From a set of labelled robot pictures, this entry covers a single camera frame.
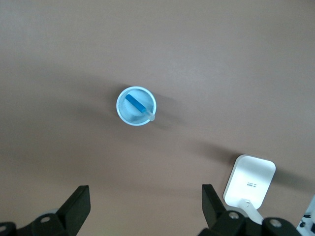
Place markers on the blue marker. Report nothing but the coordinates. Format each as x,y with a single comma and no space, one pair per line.
135,103

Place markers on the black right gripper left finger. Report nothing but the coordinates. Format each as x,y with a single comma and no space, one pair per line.
71,211

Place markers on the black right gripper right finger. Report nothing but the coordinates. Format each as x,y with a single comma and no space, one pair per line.
216,214

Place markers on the blue mesh cup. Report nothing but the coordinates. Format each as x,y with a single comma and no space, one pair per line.
123,115

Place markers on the white lamp stand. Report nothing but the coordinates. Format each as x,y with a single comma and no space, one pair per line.
248,179

